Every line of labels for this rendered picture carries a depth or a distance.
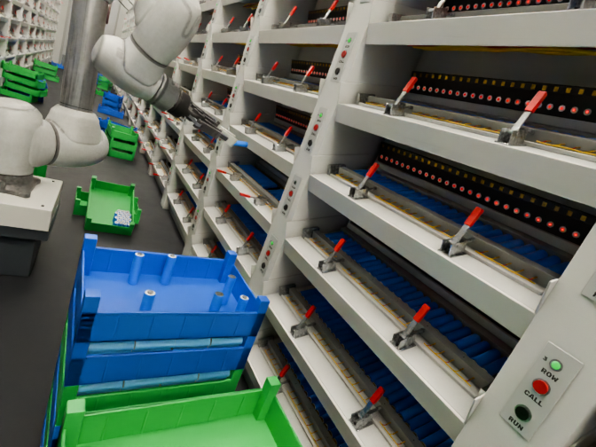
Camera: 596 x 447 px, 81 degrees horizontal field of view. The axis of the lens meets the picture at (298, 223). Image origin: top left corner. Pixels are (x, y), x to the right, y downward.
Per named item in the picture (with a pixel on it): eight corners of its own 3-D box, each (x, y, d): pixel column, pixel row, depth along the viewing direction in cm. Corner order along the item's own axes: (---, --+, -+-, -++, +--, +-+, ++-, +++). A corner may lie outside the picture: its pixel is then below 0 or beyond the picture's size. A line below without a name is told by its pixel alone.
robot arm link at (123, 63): (143, 111, 93) (173, 75, 88) (82, 74, 81) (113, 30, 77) (141, 89, 99) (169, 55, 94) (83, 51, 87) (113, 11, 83)
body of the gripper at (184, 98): (183, 96, 94) (209, 114, 101) (177, 82, 100) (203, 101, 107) (166, 116, 97) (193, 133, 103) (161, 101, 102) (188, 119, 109)
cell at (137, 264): (127, 285, 66) (135, 254, 65) (126, 279, 68) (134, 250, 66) (137, 285, 67) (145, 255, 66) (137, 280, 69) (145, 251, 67)
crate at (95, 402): (54, 427, 54) (63, 387, 52) (61, 339, 70) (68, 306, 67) (231, 400, 71) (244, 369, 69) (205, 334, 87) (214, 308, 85)
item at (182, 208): (187, 243, 172) (186, 218, 167) (167, 199, 220) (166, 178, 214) (227, 238, 182) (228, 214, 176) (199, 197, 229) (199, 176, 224)
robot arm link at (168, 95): (161, 66, 95) (179, 80, 100) (142, 91, 98) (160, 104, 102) (166, 81, 90) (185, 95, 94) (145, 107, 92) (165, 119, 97)
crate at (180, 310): (74, 344, 50) (84, 296, 48) (76, 270, 65) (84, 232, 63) (256, 336, 67) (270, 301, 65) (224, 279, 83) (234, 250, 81)
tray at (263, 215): (270, 237, 107) (272, 208, 103) (215, 176, 155) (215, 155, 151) (325, 229, 116) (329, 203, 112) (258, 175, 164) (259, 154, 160)
